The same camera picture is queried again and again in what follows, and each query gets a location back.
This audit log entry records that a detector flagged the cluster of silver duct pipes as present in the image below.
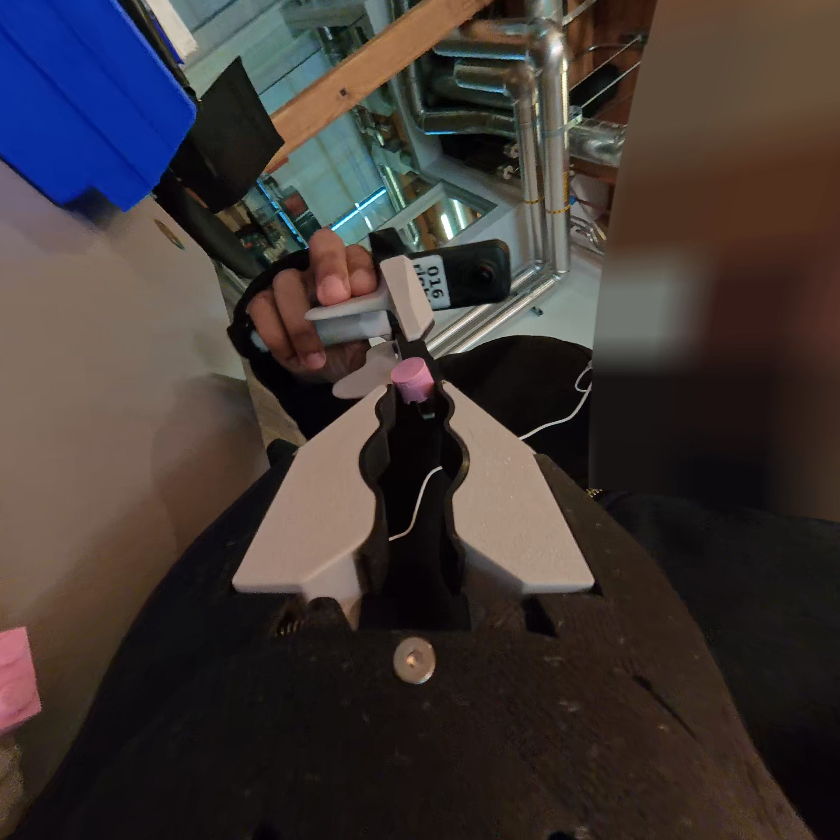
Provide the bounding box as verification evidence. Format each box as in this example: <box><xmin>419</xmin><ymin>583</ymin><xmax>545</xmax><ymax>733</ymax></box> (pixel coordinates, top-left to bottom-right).
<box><xmin>387</xmin><ymin>0</ymin><xmax>634</xmax><ymax>283</ymax></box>

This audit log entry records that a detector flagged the black cloth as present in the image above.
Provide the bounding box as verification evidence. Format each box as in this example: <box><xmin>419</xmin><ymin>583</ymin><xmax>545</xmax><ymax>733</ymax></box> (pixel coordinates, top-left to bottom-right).
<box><xmin>172</xmin><ymin>56</ymin><xmax>287</xmax><ymax>212</ymax></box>

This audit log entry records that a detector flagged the blue plastic bin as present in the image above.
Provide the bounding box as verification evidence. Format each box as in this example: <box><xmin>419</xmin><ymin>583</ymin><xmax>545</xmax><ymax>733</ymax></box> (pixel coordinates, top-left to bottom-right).
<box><xmin>0</xmin><ymin>0</ymin><xmax>199</xmax><ymax>212</ymax></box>

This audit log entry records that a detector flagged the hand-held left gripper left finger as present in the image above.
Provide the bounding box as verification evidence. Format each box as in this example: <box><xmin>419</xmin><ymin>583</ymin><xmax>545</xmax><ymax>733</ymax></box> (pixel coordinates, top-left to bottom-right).
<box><xmin>233</xmin><ymin>385</ymin><xmax>400</xmax><ymax>631</ymax></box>

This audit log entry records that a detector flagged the person's right hand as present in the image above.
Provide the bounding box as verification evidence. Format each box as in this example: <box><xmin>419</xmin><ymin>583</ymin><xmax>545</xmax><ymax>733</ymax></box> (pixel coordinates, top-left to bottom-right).
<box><xmin>246</xmin><ymin>227</ymin><xmax>382</xmax><ymax>385</ymax></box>

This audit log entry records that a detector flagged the wooden beam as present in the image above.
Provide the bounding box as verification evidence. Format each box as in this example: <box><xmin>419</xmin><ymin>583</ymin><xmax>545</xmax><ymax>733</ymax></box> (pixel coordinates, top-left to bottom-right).
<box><xmin>268</xmin><ymin>0</ymin><xmax>494</xmax><ymax>168</ymax></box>

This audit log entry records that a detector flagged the white cable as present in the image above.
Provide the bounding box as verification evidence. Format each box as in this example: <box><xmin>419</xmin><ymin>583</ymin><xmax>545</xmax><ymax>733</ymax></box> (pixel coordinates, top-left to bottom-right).
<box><xmin>388</xmin><ymin>367</ymin><xmax>595</xmax><ymax>542</ymax></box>

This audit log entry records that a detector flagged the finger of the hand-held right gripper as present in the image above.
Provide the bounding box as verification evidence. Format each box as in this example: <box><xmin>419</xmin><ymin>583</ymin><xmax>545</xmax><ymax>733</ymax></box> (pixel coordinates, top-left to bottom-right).
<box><xmin>381</xmin><ymin>256</ymin><xmax>436</xmax><ymax>340</ymax></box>
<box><xmin>330</xmin><ymin>343</ymin><xmax>403</xmax><ymax>402</ymax></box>

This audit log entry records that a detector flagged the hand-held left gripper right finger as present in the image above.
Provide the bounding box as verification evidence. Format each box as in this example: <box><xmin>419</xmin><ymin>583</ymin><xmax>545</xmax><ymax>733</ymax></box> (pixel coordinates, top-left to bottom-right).
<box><xmin>434</xmin><ymin>382</ymin><xmax>596</xmax><ymax>598</ymax></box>

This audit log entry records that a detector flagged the pink round toy bolt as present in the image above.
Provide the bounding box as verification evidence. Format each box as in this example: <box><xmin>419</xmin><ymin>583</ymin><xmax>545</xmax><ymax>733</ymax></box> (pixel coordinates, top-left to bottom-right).
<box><xmin>390</xmin><ymin>357</ymin><xmax>435</xmax><ymax>404</ymax></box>

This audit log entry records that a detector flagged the pink square brick with hole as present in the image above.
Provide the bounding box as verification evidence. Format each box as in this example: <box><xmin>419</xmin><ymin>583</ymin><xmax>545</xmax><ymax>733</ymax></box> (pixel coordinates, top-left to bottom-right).
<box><xmin>0</xmin><ymin>626</ymin><xmax>42</xmax><ymax>735</ymax></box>

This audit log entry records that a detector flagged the white sheet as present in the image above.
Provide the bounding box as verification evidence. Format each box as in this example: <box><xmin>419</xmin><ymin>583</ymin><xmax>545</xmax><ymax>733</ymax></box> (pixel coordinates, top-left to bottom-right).
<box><xmin>140</xmin><ymin>0</ymin><xmax>199</xmax><ymax>64</ymax></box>

